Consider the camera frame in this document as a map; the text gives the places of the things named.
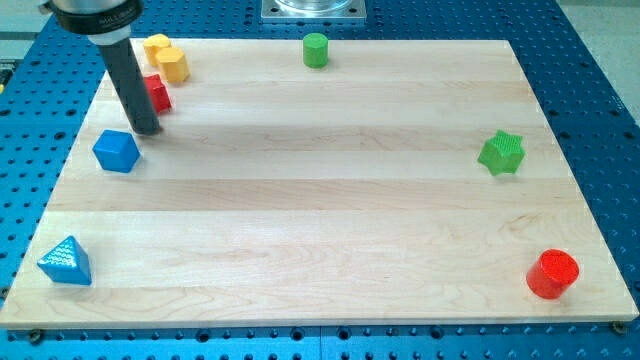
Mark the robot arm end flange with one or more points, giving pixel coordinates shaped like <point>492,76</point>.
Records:
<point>104,22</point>

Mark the blue cube block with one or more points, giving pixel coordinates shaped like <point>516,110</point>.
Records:
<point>116,151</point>

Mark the light wooden board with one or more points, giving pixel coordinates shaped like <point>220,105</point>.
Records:
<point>280,195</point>

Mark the green cylinder block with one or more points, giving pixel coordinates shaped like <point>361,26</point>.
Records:
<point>315,50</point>

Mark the red star block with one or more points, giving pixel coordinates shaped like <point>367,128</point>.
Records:
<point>158,93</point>

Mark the green star block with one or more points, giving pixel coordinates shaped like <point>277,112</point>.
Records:
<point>502,153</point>

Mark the yellow hexagon block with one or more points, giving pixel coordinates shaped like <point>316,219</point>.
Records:
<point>173,64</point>

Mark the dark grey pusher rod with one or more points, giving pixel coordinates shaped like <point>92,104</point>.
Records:
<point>126,76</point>

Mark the yellow block rear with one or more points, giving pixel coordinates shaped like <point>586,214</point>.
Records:
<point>153,44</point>

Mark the red cylinder block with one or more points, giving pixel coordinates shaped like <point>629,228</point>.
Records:
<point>552,274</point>

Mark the blue triangle block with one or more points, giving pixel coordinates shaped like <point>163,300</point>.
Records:
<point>67,263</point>

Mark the left board clamp screw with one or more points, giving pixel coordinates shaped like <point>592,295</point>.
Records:
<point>35,336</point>

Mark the board clamp screw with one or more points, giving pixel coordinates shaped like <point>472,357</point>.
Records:
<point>619,328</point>
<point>35,336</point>

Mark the right board clamp screw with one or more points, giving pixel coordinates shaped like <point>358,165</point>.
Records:
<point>619,328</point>

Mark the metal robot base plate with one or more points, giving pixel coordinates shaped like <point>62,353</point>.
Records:
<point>312,10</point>

